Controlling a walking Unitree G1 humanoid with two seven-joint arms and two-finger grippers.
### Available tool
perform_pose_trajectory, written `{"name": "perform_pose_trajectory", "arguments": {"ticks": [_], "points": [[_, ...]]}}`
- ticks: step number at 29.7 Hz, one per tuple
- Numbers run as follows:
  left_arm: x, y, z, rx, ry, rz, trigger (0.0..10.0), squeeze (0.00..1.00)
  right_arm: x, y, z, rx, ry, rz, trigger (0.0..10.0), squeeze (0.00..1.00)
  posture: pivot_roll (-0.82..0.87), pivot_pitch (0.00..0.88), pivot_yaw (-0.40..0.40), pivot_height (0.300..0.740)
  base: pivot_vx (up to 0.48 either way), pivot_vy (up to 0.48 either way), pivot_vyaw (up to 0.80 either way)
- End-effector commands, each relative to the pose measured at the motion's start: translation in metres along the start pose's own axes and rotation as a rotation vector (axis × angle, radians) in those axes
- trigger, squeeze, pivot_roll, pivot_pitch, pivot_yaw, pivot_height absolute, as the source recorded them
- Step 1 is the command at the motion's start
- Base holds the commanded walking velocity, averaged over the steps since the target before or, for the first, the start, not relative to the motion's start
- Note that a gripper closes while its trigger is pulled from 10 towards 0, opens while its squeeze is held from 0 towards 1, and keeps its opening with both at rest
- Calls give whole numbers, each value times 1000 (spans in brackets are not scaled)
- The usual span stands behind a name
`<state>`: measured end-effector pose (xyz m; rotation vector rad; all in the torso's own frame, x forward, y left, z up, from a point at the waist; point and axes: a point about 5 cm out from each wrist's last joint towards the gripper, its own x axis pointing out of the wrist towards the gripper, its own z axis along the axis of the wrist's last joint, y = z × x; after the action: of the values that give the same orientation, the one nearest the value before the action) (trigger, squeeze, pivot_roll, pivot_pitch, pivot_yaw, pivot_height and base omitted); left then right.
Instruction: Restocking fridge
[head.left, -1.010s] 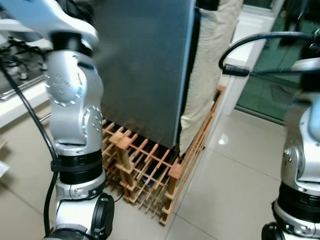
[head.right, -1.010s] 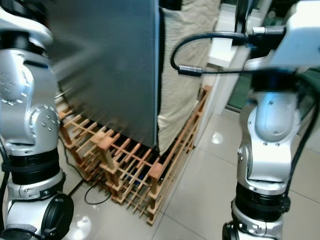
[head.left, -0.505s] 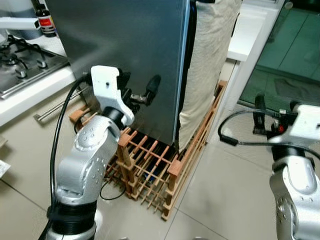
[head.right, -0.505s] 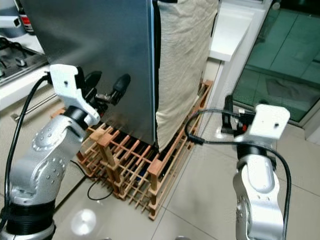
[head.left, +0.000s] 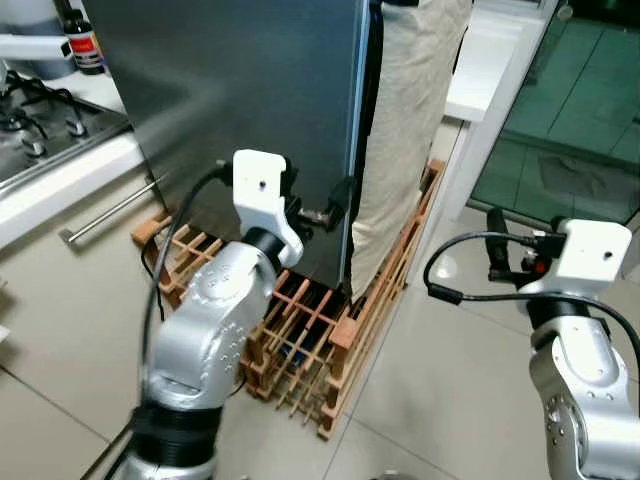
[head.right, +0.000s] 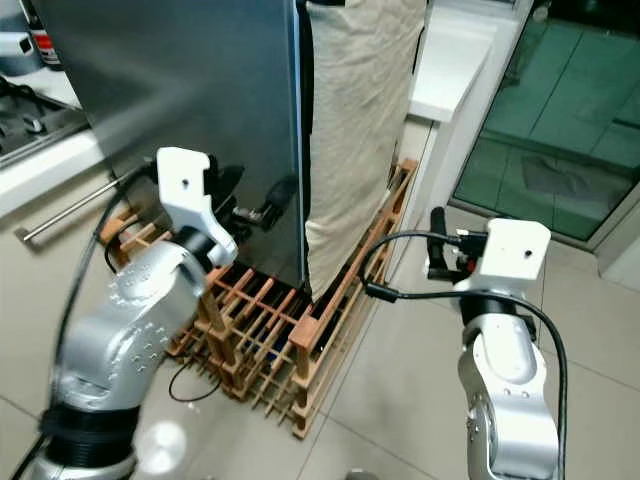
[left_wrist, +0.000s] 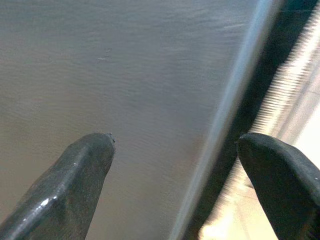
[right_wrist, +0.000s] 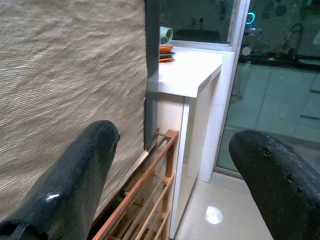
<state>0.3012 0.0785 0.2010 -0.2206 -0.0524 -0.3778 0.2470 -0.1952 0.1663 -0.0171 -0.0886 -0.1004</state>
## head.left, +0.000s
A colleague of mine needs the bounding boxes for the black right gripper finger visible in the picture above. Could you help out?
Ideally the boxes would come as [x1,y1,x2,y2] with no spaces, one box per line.
[488,207,513,265]

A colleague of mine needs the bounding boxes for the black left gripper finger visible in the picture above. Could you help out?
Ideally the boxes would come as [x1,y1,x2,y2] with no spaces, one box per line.
[326,176,357,221]

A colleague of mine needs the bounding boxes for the dark grey fridge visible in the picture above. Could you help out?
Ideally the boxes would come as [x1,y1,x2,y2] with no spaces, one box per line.
[82,0,389,301]

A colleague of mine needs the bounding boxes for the beige hanging cloth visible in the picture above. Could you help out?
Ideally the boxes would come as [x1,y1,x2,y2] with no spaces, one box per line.
[350,0,473,299]

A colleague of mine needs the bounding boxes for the green glass sliding door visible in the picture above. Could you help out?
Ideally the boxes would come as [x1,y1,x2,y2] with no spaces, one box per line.
[470,15,640,241]

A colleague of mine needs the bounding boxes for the wooden wine rack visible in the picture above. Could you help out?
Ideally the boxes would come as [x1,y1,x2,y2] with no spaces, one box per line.
[132,160,446,441]

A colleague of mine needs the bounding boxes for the black gas stove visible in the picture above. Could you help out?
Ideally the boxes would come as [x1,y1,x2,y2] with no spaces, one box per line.
[0,70,131,191]

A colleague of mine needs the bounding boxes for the grey metal pot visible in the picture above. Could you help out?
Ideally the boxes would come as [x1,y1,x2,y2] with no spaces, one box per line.
[0,0,76,81]

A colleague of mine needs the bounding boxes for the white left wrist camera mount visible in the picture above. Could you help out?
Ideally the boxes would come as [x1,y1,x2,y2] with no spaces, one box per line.
[232,150,304,269]

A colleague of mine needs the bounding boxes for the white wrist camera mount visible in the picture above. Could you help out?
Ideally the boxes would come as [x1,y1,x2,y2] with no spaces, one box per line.
[520,220,633,301]
[232,150,304,269]

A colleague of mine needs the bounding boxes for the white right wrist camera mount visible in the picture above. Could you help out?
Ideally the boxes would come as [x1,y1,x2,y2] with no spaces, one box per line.
[520,220,633,301]

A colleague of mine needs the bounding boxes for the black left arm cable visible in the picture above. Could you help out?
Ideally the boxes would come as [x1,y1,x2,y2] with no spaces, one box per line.
[100,165,236,480]

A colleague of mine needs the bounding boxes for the steel cabinet handle bar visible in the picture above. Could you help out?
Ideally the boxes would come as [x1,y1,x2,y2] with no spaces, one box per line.
[58,175,166,246]

